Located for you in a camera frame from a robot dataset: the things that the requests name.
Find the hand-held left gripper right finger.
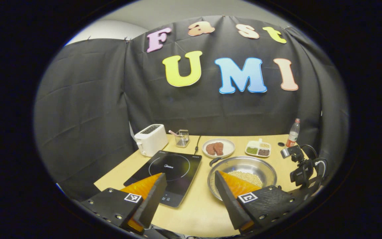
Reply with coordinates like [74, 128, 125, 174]
[214, 171, 296, 233]

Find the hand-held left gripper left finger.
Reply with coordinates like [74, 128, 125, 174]
[80, 173, 167, 233]

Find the black induction cooktop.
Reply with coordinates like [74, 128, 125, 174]
[124, 150, 202, 208]

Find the steel pot with black handles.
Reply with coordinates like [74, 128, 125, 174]
[207, 156, 278, 201]

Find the pile of soybeans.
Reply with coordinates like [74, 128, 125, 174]
[227, 170, 264, 188]

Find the clear water bottle red label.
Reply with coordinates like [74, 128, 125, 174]
[286, 118, 300, 148]

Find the white divided dish with beans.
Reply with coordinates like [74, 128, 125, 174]
[245, 139, 272, 158]

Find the white round plate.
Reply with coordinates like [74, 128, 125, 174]
[202, 138, 235, 158]

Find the white toaster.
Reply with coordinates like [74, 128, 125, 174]
[134, 124, 169, 157]

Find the wire mesh basket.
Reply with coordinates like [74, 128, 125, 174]
[174, 129, 190, 148]

